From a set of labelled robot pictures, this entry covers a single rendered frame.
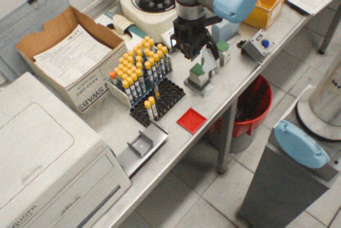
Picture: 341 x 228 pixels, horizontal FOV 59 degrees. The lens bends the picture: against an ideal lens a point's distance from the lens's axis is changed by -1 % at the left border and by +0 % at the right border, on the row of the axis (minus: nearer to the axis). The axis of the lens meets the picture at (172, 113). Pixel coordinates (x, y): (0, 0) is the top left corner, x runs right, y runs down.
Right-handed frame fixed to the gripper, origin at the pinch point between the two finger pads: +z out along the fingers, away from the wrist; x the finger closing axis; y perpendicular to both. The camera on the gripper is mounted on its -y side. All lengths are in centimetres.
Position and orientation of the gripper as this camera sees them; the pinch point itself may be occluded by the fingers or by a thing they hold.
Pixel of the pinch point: (198, 61)
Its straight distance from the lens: 92.0
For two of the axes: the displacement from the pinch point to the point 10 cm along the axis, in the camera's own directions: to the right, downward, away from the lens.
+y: -6.5, 6.8, -3.5
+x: 7.6, 5.2, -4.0
